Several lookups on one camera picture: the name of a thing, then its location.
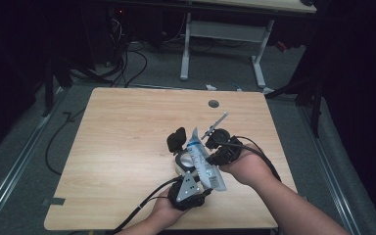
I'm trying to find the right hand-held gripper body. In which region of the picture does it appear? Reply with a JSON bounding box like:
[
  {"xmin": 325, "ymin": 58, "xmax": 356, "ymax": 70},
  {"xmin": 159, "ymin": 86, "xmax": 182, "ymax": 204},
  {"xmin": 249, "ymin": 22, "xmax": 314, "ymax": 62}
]
[{"xmin": 200, "ymin": 112, "xmax": 245, "ymax": 166}]

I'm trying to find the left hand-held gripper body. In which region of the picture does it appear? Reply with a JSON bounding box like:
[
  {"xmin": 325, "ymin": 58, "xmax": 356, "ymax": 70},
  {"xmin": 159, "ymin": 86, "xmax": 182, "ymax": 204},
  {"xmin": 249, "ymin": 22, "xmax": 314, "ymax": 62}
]
[{"xmin": 167, "ymin": 171, "xmax": 211, "ymax": 212}]

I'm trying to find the white blue milk pouch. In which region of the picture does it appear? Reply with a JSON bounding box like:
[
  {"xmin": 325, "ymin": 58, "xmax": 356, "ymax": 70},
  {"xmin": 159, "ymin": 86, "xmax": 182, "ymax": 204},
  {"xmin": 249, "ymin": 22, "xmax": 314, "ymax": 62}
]
[{"xmin": 186, "ymin": 126, "xmax": 228, "ymax": 192}]

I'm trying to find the square glass jar black lid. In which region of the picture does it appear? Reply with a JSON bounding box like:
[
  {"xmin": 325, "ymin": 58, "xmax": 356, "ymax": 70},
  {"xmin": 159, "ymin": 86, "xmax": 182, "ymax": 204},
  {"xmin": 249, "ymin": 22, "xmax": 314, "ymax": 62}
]
[{"xmin": 165, "ymin": 126, "xmax": 210, "ymax": 179}]

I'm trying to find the person's left hand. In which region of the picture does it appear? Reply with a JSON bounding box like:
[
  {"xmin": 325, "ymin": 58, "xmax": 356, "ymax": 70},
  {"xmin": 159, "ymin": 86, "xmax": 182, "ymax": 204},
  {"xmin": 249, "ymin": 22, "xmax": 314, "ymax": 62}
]
[{"xmin": 149, "ymin": 190, "xmax": 191, "ymax": 228}]

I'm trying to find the person's right hand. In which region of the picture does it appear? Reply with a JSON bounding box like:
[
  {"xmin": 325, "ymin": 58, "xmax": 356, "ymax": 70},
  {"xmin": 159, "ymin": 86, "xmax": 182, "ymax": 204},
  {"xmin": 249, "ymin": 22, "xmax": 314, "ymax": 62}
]
[{"xmin": 219, "ymin": 151, "xmax": 277, "ymax": 188}]

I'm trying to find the black metal stand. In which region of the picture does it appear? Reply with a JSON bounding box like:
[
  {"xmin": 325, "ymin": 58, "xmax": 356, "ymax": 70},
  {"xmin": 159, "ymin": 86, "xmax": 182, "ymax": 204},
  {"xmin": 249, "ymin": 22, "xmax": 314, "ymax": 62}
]
[
  {"xmin": 263, "ymin": 72, "xmax": 325, "ymax": 139},
  {"xmin": 41, "ymin": 57, "xmax": 73, "ymax": 118}
]

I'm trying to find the red object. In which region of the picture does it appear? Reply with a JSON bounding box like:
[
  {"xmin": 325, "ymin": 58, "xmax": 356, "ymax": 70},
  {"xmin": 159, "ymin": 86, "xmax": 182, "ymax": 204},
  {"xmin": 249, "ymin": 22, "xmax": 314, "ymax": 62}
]
[{"xmin": 275, "ymin": 40, "xmax": 289, "ymax": 53}]

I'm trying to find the white-framed wooden desk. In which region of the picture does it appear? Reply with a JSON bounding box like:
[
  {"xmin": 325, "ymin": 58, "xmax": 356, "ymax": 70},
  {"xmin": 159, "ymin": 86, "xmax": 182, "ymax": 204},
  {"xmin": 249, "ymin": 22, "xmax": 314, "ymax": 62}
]
[{"xmin": 179, "ymin": 0, "xmax": 317, "ymax": 96}]

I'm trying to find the grey tape strip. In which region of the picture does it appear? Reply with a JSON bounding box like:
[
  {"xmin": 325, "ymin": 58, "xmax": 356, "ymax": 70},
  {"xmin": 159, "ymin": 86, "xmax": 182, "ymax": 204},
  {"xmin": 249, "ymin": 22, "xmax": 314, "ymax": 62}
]
[{"xmin": 41, "ymin": 197, "xmax": 67, "ymax": 207}]

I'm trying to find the dark computer tower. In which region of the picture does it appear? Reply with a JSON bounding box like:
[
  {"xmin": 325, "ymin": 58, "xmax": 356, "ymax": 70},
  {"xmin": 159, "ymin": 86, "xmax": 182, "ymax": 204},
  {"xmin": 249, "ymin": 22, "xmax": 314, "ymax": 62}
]
[{"xmin": 105, "ymin": 5, "xmax": 129, "ymax": 68}]

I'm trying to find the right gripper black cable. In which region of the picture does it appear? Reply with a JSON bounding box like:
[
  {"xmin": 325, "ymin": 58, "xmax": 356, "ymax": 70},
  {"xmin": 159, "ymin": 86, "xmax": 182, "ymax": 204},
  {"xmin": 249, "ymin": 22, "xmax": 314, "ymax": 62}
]
[{"xmin": 219, "ymin": 135, "xmax": 282, "ymax": 182}]

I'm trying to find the metal floor rail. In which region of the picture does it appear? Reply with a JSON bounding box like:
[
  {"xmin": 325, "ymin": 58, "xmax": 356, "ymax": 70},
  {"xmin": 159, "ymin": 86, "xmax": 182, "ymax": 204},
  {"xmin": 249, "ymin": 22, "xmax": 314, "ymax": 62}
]
[
  {"xmin": 0, "ymin": 87, "xmax": 67, "ymax": 231},
  {"xmin": 298, "ymin": 104, "xmax": 362, "ymax": 235}
]

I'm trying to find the bundle of black floor cables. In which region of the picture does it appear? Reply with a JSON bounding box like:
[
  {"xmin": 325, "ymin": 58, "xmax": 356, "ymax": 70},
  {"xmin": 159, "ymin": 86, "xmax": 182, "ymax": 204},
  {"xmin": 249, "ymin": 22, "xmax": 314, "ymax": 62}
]
[{"xmin": 71, "ymin": 18, "xmax": 149, "ymax": 88}]

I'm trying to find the thin black floor cable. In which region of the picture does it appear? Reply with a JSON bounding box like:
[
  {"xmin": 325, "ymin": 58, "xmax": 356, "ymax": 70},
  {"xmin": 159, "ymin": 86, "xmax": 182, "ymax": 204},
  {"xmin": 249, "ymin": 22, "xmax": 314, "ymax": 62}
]
[{"xmin": 44, "ymin": 107, "xmax": 88, "ymax": 176}]

